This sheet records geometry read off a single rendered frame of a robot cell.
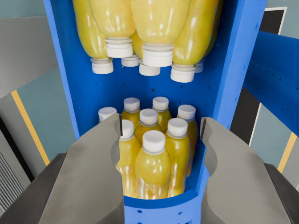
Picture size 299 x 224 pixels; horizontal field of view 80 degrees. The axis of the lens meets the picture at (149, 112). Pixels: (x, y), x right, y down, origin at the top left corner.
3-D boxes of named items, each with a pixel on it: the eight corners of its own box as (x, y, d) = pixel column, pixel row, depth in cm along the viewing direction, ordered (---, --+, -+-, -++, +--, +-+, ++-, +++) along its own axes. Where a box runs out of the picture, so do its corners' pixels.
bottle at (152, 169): (166, 225, 37) (174, 158, 28) (132, 221, 38) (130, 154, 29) (167, 194, 43) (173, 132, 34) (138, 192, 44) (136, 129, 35)
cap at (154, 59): (146, 54, 21) (145, 70, 22) (176, 54, 22) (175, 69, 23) (140, 49, 25) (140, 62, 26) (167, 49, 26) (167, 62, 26)
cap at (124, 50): (119, 42, 29) (119, 53, 30) (100, 45, 27) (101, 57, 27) (137, 44, 27) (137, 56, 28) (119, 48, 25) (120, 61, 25)
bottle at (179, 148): (167, 174, 49) (172, 115, 40) (189, 188, 45) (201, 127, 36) (150, 190, 45) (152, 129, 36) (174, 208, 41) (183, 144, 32)
